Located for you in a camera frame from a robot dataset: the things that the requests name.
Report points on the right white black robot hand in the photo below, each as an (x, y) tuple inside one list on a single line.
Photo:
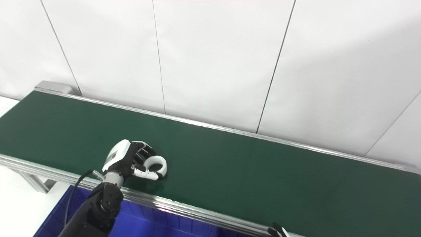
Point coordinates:
[(278, 231)]

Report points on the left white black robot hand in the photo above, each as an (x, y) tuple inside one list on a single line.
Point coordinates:
[(120, 158)]

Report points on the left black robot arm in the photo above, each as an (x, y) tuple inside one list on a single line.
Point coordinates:
[(98, 207)]

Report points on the green conveyor belt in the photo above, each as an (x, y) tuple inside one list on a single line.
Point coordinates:
[(246, 177), (171, 203)]

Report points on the blue bin with white gears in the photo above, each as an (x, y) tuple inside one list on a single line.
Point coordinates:
[(148, 223)]

